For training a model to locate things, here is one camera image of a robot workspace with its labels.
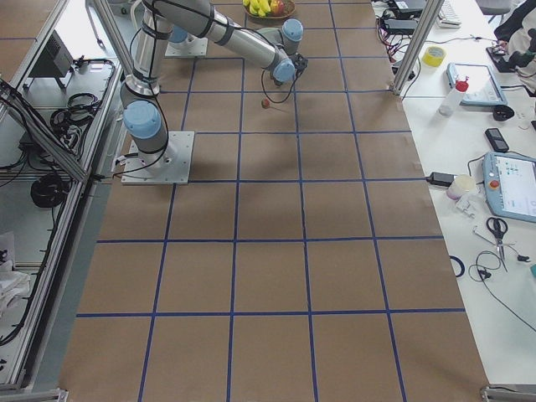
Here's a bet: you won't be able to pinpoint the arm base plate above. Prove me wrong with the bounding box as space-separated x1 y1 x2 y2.
165 37 208 59
121 131 195 185

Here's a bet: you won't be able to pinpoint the teach pendant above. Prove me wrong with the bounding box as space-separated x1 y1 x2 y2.
446 63 508 107
482 152 535 223

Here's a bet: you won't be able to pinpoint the white squeeze bottle red cap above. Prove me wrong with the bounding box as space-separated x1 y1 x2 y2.
438 77 469 116

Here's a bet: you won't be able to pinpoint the red yellow apple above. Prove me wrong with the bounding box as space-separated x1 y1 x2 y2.
270 0 285 16

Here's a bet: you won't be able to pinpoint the black power brick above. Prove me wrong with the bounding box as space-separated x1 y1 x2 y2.
382 18 418 35

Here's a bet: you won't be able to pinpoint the teach pendant far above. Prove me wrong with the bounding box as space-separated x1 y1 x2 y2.
446 63 508 107

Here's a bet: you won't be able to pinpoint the aluminium frame post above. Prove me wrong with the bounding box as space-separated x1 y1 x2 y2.
391 0 444 95

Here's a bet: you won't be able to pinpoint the wicker fruit basket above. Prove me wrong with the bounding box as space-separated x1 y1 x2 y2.
242 0 296 19

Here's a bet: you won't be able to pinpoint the teach pendant near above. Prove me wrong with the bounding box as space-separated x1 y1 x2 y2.
482 152 535 223

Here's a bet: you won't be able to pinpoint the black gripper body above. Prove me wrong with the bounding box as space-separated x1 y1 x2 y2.
292 53 308 75

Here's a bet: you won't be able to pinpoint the black scissors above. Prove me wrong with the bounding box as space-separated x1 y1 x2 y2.
486 217 508 271

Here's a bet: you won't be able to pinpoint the black power adapter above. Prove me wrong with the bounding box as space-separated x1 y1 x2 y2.
425 172 456 188

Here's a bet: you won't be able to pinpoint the yellow banana bunch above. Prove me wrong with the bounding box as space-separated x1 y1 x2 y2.
242 0 271 18

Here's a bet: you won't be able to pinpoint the yellow tape roll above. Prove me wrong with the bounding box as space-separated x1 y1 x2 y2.
422 46 446 67

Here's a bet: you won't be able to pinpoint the black phone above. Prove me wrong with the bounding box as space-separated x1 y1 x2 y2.
485 128 509 153

